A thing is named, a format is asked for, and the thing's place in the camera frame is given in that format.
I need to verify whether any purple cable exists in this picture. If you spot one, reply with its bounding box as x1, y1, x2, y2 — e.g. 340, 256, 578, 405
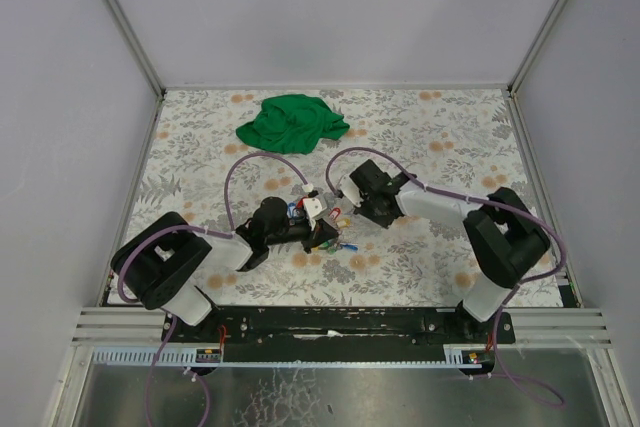
324, 146, 569, 408
118, 151, 316, 427

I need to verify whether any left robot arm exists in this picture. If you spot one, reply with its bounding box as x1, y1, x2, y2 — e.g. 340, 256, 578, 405
110, 196, 339, 326

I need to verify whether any blue key tag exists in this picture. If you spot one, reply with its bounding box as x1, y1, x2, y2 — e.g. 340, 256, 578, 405
288, 202, 305, 222

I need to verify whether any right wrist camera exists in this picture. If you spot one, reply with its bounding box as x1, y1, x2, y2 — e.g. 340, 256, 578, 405
338, 174, 363, 207

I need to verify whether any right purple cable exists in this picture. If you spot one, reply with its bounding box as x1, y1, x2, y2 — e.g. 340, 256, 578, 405
324, 146, 569, 408

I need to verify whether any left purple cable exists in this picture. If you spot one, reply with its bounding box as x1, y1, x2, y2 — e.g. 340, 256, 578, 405
118, 151, 316, 427

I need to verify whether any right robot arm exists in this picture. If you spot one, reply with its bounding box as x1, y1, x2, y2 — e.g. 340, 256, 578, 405
339, 160, 551, 322

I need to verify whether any green crumpled cloth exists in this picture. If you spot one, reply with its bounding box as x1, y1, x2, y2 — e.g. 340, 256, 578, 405
236, 94, 350, 154

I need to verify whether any floral table mat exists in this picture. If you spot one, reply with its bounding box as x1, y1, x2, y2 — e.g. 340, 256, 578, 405
124, 89, 540, 306

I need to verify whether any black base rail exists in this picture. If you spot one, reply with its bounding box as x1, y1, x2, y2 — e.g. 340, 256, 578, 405
170, 306, 515, 364

